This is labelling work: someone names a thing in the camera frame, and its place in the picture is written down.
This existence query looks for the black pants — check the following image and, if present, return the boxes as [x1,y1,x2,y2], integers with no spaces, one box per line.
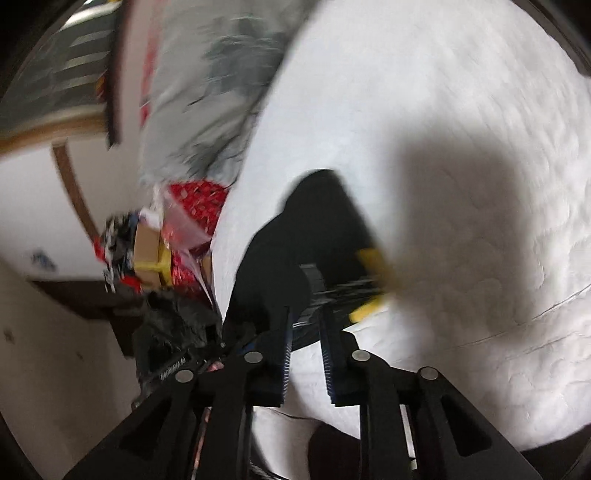
[222,170,382,351]

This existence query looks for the brown cardboard box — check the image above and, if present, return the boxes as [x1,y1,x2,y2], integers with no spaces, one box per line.
[132,224,172,290]

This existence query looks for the pile of clothes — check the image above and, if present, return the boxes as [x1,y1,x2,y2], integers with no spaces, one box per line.
[93,211,142,294]

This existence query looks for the red patterned quilt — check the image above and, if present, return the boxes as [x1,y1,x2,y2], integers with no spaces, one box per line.
[159,180,228,302]

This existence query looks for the white quilted bedspread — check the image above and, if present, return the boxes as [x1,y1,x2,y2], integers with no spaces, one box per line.
[213,1,590,470]

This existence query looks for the window with bars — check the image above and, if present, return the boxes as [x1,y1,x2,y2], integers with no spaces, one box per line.
[1,1,121,138]

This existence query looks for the grey floral pillow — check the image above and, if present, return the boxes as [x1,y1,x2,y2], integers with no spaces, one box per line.
[139,1,317,186]

